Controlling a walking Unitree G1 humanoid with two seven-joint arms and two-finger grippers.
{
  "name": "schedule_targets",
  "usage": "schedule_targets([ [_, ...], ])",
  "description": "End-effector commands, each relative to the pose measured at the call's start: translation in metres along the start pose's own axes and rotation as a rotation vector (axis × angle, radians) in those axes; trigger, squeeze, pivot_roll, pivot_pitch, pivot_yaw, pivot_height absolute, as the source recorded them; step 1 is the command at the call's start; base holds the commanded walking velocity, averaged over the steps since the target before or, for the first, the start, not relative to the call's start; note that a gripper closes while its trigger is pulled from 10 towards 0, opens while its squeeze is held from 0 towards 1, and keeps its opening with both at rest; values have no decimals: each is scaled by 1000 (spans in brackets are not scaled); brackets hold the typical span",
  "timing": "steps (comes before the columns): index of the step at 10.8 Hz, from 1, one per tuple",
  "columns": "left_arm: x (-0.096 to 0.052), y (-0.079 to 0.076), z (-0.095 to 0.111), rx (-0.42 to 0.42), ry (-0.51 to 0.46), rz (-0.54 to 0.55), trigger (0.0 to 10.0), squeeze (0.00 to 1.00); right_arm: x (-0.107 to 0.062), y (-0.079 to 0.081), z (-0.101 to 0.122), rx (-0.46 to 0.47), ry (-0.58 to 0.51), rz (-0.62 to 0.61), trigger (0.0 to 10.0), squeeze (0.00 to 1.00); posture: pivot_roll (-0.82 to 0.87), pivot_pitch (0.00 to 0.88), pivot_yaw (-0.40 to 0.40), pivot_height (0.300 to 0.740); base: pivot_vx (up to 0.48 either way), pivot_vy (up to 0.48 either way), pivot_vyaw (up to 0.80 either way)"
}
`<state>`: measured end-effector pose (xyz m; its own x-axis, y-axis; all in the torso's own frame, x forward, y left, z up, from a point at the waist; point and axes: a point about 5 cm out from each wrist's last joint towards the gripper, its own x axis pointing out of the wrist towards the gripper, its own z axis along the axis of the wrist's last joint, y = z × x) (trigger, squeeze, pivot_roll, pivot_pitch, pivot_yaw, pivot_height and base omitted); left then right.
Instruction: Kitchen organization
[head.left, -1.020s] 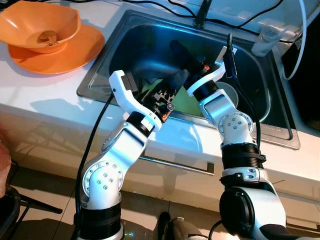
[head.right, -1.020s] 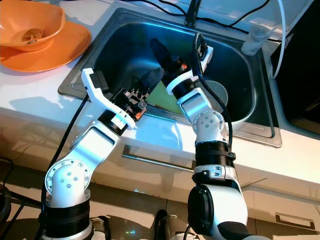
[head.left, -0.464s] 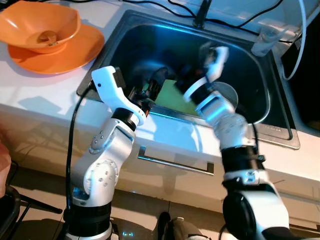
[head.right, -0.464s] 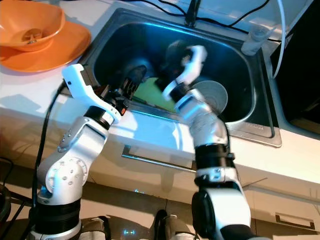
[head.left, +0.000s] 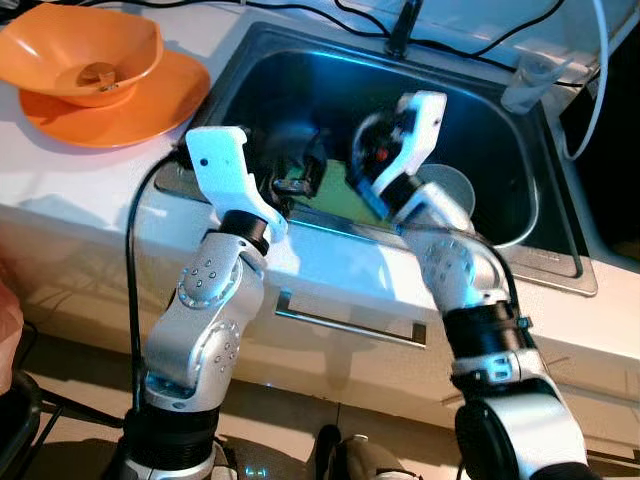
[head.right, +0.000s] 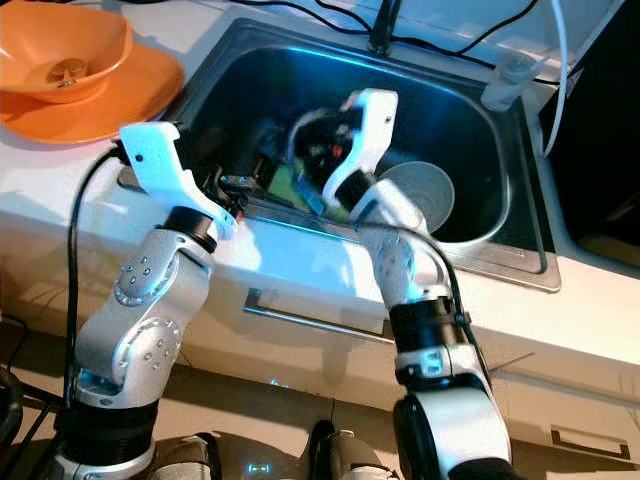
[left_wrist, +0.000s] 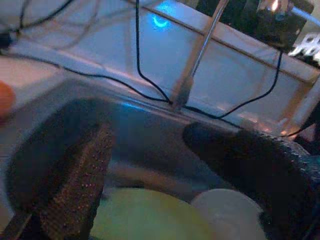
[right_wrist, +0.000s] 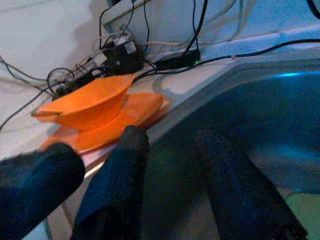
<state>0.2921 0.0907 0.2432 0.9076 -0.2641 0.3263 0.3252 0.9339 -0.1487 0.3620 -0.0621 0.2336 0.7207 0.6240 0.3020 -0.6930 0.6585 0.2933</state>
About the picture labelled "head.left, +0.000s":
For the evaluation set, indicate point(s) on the clear drinking cup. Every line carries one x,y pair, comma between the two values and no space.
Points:
528,85

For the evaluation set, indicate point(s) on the robot right leg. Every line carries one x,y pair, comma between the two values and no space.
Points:
350,455

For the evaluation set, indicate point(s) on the stainless steel sink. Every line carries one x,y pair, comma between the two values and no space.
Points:
500,170

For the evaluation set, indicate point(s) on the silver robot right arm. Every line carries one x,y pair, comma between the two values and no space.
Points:
470,280

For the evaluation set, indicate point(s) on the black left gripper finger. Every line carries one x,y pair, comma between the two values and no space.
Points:
305,150

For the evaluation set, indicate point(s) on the orange plastic bowl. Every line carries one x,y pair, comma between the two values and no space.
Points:
50,45

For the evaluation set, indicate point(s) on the black faucet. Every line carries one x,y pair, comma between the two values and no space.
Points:
405,30

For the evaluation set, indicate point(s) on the green plastic plate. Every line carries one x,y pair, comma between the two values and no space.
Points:
335,185

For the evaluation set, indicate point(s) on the grey plastic bowl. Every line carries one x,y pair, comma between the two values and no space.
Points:
455,185

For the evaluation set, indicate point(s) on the orange plastic plate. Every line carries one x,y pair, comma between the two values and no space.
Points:
160,105

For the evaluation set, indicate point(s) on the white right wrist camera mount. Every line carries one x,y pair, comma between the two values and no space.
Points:
420,125

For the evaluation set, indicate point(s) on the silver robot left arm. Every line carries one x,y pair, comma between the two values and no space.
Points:
210,290

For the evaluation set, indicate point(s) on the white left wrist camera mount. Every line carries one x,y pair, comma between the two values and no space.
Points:
225,170

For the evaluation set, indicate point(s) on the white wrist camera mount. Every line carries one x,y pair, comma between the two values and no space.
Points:
225,170
420,125

